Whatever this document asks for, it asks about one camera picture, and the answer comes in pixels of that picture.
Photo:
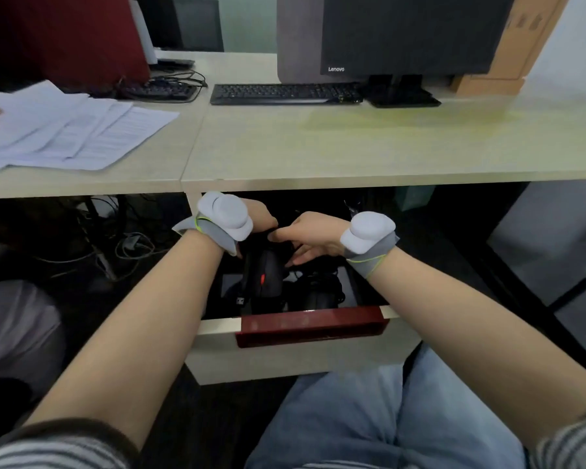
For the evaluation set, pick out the person's leg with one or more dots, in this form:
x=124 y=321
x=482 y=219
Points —
x=454 y=424
x=14 y=327
x=332 y=424

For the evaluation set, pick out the teal box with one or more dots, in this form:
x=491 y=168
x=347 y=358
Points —
x=415 y=197

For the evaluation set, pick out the white desk stand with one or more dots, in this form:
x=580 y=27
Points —
x=144 y=39

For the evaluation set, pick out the brown cardboard file box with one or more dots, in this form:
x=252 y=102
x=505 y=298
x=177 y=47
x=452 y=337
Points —
x=517 y=43

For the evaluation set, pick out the person's left leg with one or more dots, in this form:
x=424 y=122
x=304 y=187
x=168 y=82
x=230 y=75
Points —
x=332 y=424

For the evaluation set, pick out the thin black keyboard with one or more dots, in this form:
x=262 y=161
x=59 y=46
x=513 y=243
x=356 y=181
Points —
x=176 y=64

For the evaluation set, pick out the black office chair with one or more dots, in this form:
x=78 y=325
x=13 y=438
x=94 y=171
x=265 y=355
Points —
x=200 y=24

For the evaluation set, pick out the pale wooden table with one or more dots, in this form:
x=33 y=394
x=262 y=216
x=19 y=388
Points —
x=151 y=175
x=371 y=151

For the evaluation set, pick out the person's left hand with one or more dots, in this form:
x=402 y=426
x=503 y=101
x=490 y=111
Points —
x=263 y=219

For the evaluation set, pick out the grey table side panel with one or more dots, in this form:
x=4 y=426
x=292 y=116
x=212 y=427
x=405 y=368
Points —
x=542 y=239

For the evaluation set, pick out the black computer monitor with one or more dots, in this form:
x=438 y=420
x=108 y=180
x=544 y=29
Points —
x=161 y=19
x=410 y=34

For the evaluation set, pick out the person's right leg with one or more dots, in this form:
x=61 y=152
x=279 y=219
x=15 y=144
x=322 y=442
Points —
x=454 y=424

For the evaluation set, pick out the black metal table frame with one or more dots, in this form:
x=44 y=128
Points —
x=513 y=288

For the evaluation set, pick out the grey felt divider panel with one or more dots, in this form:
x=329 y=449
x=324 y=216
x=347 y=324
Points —
x=298 y=39

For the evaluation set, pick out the white printed paper sheet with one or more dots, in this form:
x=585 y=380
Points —
x=93 y=126
x=136 y=131
x=29 y=117

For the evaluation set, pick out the person's right hand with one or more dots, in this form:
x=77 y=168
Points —
x=322 y=234

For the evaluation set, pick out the person's left forearm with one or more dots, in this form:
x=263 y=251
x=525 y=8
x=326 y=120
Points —
x=127 y=337

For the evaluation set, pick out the person's left sleeve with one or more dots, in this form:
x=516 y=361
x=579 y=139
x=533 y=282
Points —
x=53 y=451

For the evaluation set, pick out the person's right forearm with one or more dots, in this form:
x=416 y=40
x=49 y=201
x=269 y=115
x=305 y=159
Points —
x=469 y=337

